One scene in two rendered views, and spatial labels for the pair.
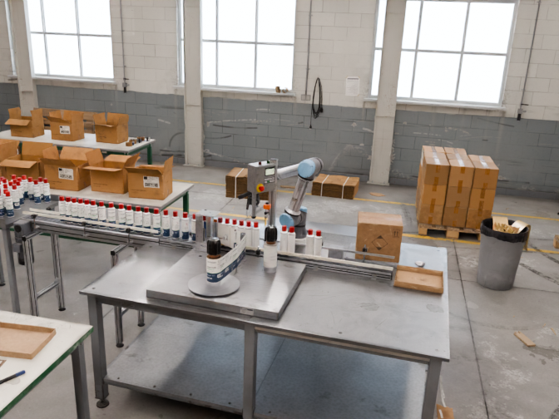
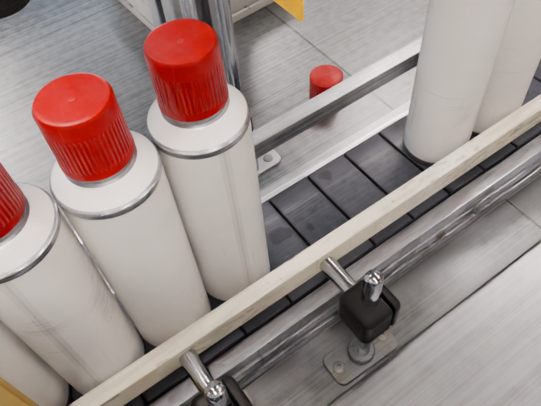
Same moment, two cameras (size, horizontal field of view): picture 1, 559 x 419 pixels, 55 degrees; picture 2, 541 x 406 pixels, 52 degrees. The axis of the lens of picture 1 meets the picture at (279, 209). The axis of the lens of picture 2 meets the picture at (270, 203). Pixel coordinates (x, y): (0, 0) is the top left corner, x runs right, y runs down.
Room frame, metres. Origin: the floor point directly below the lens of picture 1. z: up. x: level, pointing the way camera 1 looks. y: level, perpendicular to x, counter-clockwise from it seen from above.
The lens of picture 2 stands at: (3.30, 0.28, 1.23)
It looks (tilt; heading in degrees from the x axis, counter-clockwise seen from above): 54 degrees down; 315
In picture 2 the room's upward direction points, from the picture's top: 6 degrees counter-clockwise
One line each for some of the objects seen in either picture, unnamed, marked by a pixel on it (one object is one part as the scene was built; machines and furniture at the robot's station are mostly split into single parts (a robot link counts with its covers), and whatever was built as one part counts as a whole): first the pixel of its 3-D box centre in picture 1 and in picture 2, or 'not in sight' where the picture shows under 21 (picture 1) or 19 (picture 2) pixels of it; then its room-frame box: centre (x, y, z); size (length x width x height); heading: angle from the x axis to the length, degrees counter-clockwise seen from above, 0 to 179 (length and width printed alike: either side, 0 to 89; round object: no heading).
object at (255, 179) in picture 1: (261, 177); not in sight; (3.54, 0.13, 1.38); 0.17 x 0.10 x 0.19; 130
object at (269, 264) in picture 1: (270, 248); not in sight; (3.14, 0.05, 1.03); 0.09 x 0.09 x 0.30
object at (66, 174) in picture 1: (67, 168); not in sight; (5.11, 2.08, 0.97); 0.45 x 0.38 x 0.37; 170
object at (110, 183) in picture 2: (248, 234); (137, 236); (3.47, 0.21, 0.98); 0.05 x 0.05 x 0.20
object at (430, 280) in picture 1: (418, 278); not in sight; (3.17, -0.92, 0.85); 0.30 x 0.26 x 0.04; 75
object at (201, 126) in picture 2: (255, 235); (214, 185); (3.46, 0.16, 0.98); 0.05 x 0.05 x 0.20
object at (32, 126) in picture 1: (27, 121); not in sight; (7.48, 3.57, 0.97); 0.51 x 0.36 x 0.37; 171
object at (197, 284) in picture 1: (214, 284); not in sight; (2.89, 0.37, 0.89); 0.31 x 0.31 x 0.01
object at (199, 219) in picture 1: (208, 230); not in sight; (3.45, 0.48, 1.01); 0.14 x 0.13 x 0.26; 75
